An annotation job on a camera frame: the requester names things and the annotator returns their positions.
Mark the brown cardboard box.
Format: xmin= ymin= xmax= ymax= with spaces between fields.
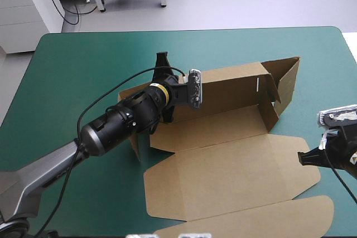
xmin=117 ymin=56 xmax=336 ymax=238

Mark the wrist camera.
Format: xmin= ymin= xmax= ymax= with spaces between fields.
xmin=317 ymin=104 xmax=357 ymax=128
xmin=187 ymin=69 xmax=204 ymax=111

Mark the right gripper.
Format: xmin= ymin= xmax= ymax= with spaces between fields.
xmin=297 ymin=119 xmax=357 ymax=172

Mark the black cable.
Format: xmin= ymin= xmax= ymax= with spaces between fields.
xmin=325 ymin=148 xmax=357 ymax=204
xmin=35 ymin=66 xmax=187 ymax=237

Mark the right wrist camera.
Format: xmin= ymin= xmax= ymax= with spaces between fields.
xmin=317 ymin=104 xmax=357 ymax=128

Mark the white drawer cabinet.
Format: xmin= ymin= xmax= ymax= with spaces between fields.
xmin=0 ymin=0 xmax=64 ymax=55

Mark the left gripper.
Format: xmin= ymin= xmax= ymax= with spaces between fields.
xmin=152 ymin=51 xmax=191 ymax=123

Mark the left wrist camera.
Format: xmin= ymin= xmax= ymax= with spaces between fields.
xmin=187 ymin=69 xmax=204 ymax=111

